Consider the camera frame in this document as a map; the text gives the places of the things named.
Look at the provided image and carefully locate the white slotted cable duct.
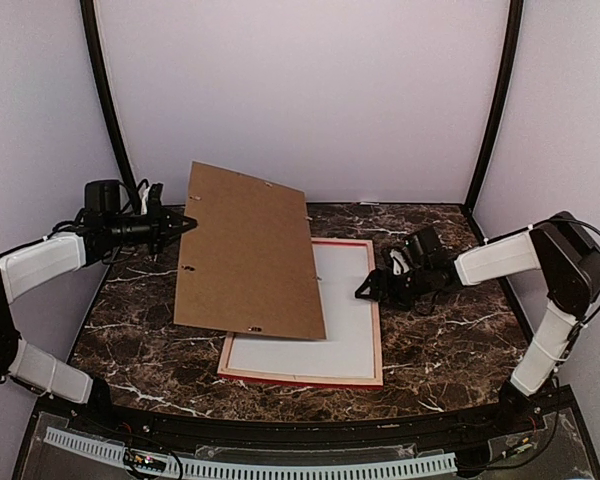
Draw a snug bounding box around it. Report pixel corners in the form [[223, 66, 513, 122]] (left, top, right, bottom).
[[43, 427, 458, 479]]

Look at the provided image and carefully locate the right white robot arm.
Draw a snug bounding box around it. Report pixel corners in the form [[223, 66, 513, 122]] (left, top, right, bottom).
[[355, 211, 600, 434]]

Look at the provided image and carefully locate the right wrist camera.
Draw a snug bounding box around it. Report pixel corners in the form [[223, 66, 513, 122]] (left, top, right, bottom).
[[405, 226, 448, 268]]

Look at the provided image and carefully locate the left black corner post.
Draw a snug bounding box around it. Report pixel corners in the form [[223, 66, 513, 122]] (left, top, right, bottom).
[[79, 0, 141, 213]]

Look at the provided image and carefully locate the black corner post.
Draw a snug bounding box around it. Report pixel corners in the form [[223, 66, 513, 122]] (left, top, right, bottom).
[[463, 0, 524, 217], [79, 0, 141, 213]]

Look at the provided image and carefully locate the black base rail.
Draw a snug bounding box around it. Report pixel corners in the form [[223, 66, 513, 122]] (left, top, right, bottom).
[[36, 385, 575, 452]]

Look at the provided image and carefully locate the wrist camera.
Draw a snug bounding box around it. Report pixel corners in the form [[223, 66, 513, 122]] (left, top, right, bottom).
[[84, 180, 121, 215], [405, 226, 448, 268]]

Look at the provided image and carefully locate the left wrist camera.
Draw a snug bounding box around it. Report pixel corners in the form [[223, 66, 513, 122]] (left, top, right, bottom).
[[84, 180, 121, 215]]

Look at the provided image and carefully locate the small circuit board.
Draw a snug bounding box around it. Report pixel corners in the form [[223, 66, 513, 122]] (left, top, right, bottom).
[[123, 449, 167, 473]]

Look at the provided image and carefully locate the brown backing board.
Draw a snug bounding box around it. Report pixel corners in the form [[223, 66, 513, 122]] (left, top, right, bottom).
[[174, 162, 326, 340]]

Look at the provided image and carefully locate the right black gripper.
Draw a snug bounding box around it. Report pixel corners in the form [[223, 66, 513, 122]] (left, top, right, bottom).
[[357, 264, 432, 311]]

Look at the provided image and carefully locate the right black corner post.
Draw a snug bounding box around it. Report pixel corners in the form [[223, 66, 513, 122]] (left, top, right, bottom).
[[463, 0, 524, 217]]

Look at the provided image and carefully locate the red wooden picture frame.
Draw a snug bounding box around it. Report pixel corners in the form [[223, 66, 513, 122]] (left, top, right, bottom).
[[217, 238, 384, 391]]

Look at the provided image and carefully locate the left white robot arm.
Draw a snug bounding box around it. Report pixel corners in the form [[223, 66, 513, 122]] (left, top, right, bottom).
[[0, 207, 197, 436]]

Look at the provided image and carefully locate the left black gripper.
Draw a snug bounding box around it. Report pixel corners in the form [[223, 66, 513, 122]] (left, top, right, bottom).
[[106, 199, 197, 255]]

